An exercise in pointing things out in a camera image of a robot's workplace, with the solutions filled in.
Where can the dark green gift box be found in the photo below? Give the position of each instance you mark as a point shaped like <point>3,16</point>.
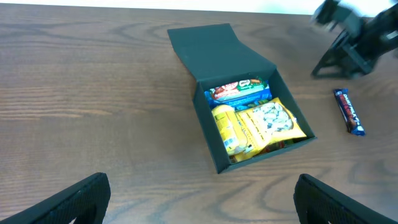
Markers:
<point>214,56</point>

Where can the purple Dairy Milk bar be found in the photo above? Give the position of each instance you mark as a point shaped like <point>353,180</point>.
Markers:
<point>352,121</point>

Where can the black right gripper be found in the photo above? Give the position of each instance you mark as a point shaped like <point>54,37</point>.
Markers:
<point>356,50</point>

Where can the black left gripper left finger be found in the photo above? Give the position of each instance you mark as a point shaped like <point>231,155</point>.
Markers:
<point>83,202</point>

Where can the blue Oreo cookie pack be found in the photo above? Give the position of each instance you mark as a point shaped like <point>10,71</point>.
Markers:
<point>242,102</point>

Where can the yellow Hacks candy bag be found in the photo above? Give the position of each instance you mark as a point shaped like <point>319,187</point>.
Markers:
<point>266,124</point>

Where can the red green chocolate bar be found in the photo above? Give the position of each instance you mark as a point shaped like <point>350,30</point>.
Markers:
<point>238,89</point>

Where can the yellow Mentos gum bottle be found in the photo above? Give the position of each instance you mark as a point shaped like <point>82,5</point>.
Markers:
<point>231,132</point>

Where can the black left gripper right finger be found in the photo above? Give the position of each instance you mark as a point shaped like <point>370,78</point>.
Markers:
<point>318,203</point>

